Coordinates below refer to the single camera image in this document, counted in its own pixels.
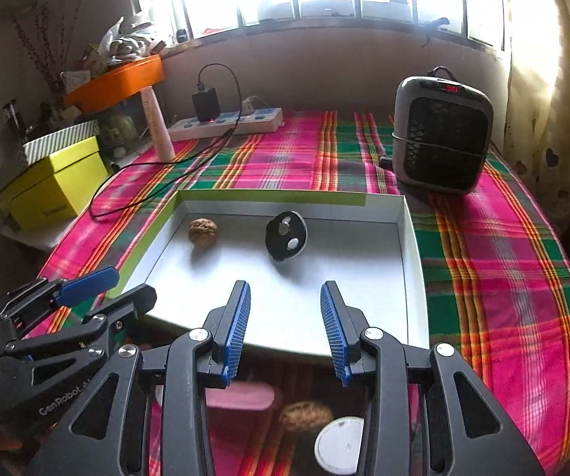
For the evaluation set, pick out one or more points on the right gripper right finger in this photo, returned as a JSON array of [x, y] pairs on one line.
[[465, 430]]

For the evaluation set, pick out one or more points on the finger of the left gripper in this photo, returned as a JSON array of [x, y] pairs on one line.
[[109, 319], [42, 297]]

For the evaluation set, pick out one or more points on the pink oblong case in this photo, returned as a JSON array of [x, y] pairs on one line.
[[244, 396]]

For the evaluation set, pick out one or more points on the walnut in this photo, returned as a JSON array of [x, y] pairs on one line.
[[305, 417], [203, 233]]

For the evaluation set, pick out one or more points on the green white suction stand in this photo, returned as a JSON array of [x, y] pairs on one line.
[[337, 445]]

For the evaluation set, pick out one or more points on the black round key fob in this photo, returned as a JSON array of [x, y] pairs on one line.
[[286, 236]]

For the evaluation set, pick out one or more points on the yellow shoe box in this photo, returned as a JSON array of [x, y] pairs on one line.
[[53, 189]]

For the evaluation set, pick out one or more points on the plaid pink green tablecloth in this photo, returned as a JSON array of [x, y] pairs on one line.
[[497, 279]]

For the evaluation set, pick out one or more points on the white green cardboard tray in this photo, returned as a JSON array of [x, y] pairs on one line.
[[365, 243]]

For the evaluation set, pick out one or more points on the striped white box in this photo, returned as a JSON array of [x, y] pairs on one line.
[[36, 150]]

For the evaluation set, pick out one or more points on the pink cosmetic tube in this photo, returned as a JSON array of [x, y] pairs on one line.
[[156, 125]]

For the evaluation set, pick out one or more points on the dried branches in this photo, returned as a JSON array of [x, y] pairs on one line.
[[46, 34]]

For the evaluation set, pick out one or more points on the grey black space heater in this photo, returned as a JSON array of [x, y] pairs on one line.
[[441, 133]]

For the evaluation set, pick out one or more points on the white power strip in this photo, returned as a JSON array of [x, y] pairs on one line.
[[260, 121]]

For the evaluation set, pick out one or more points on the yellow heart pattern curtain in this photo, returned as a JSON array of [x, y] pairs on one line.
[[537, 132]]

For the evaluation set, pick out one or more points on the black charger with cable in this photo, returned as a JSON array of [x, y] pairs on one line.
[[208, 109]]

